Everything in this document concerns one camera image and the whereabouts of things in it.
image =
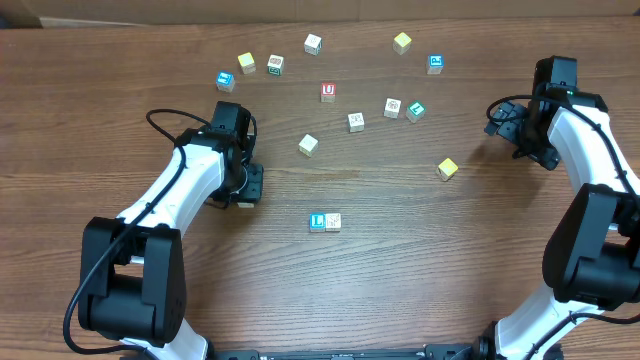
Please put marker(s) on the plain wood block R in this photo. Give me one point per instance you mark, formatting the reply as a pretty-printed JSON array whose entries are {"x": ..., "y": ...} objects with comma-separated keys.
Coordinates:
[{"x": 356, "y": 122}]

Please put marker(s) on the yellow top block near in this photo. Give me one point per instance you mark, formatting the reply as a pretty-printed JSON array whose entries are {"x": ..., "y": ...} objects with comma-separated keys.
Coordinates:
[{"x": 447, "y": 169}]

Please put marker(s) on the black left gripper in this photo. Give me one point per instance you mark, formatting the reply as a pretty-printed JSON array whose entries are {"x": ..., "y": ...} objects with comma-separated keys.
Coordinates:
[{"x": 252, "y": 191}]

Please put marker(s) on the plain wood block S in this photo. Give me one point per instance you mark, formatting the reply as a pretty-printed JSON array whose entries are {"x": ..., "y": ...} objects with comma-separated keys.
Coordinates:
[{"x": 308, "y": 145}]

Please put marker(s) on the blue top block left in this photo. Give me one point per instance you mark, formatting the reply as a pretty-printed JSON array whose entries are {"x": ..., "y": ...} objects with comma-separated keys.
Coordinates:
[{"x": 225, "y": 81}]

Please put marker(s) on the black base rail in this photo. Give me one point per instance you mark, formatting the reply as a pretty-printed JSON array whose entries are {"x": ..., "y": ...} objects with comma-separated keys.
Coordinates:
[{"x": 428, "y": 352}]

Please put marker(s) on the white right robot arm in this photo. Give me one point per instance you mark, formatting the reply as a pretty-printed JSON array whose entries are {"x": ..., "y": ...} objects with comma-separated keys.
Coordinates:
[{"x": 591, "y": 262}]

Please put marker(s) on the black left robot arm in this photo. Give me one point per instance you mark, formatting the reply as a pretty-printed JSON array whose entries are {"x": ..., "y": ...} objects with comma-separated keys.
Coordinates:
[{"x": 132, "y": 293}]

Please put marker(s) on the red U block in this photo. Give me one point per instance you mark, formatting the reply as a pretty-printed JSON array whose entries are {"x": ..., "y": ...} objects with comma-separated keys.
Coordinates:
[{"x": 328, "y": 92}]

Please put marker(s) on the green 7 block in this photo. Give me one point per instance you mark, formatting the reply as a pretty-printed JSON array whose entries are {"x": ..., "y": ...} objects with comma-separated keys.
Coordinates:
[{"x": 415, "y": 111}]

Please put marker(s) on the wood block red side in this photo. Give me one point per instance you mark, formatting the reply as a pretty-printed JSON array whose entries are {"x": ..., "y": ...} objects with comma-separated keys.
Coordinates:
[{"x": 392, "y": 108}]

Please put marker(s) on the brown engraved wood block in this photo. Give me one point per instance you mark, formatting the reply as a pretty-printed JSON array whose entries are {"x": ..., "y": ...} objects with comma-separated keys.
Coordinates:
[{"x": 333, "y": 222}]

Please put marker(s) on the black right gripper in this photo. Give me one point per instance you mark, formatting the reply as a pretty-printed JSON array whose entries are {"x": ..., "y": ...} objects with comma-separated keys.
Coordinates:
[{"x": 545, "y": 154}]

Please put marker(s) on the blue P block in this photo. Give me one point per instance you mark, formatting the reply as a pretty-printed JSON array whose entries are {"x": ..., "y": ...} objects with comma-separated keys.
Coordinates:
[{"x": 435, "y": 64}]

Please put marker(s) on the blue L block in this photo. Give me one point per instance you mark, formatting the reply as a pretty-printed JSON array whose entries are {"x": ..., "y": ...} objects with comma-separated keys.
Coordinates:
[{"x": 317, "y": 222}]

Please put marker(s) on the wood block green J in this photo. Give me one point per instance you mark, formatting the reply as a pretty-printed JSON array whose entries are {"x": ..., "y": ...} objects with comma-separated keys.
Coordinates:
[{"x": 313, "y": 44}]

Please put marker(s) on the green B block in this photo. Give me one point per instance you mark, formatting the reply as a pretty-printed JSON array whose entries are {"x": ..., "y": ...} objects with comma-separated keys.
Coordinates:
[{"x": 275, "y": 65}]

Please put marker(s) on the yellow top block left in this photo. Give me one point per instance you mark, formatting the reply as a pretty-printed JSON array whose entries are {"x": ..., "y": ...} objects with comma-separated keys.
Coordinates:
[{"x": 247, "y": 63}]

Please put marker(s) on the yellow block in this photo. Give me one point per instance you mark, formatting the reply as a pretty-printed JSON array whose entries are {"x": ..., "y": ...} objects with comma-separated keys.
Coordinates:
[
  {"x": 247, "y": 63},
  {"x": 447, "y": 169},
  {"x": 401, "y": 43}
]

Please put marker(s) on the yellow top block far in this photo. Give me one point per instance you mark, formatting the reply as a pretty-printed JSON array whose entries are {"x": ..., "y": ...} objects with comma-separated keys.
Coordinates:
[{"x": 401, "y": 43}]

